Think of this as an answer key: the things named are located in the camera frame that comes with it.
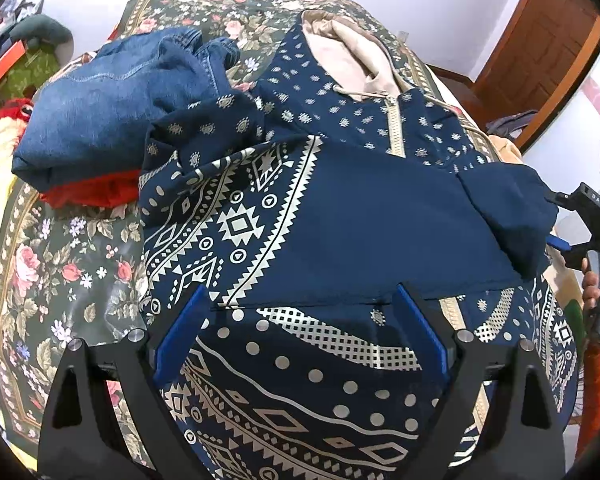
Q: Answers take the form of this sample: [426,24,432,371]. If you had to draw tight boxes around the beige cloth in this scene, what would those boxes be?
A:
[490,135,527,165]

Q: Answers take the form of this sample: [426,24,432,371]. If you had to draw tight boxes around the floral bedspread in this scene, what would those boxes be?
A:
[0,0,481,463]

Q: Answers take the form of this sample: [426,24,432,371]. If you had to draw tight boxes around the person's right hand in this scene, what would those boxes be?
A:
[579,257,600,312]

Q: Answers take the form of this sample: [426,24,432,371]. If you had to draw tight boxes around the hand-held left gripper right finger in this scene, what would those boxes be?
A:
[392,284,566,480]

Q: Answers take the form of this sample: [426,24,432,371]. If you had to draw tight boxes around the grey backpack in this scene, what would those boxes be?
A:
[485,110,538,138]

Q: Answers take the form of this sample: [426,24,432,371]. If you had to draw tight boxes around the dark green pillow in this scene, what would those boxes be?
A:
[10,14,73,48]

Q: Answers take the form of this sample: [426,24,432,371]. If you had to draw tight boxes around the navy patterned hoodie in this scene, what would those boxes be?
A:
[139,9,578,480]

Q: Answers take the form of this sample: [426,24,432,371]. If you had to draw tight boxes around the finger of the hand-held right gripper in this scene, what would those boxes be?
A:
[545,189,583,212]
[546,234,588,261]

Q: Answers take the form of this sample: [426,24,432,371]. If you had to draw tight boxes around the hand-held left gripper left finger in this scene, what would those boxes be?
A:
[37,285,211,480]

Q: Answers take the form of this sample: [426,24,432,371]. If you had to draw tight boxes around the wooden door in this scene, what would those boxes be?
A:
[472,0,600,156]

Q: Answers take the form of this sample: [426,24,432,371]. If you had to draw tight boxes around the orange box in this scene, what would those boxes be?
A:
[0,40,28,88]

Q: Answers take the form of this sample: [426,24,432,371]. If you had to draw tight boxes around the white mattress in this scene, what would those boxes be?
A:
[425,65,477,122]

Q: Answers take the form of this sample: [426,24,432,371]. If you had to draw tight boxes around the red plush toy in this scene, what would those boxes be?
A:
[0,99,36,221]

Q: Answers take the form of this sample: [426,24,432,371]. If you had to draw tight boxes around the blue denim jeans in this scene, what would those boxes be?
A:
[11,27,243,196]

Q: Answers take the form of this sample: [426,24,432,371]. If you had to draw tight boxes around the red cloth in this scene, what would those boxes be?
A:
[41,170,143,208]

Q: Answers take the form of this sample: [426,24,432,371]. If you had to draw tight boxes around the green patterned cloth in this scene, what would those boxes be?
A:
[0,50,61,116]

